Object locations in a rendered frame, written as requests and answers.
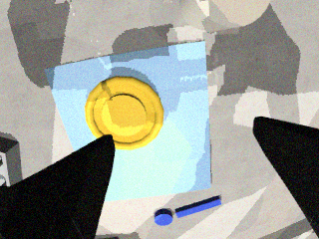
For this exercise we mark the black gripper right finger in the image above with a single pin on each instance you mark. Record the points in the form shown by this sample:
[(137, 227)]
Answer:
[(293, 150)]

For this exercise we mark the grey dish rack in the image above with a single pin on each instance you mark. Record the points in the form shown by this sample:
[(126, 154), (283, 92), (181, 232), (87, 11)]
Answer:
[(10, 163)]

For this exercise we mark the light blue square mat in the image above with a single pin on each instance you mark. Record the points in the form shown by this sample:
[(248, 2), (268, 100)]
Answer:
[(178, 159)]

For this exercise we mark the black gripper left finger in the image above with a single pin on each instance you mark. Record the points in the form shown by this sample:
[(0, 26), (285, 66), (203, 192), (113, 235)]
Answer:
[(63, 201)]

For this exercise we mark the yellow plate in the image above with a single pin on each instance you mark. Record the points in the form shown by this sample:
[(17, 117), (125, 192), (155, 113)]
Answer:
[(126, 108)]

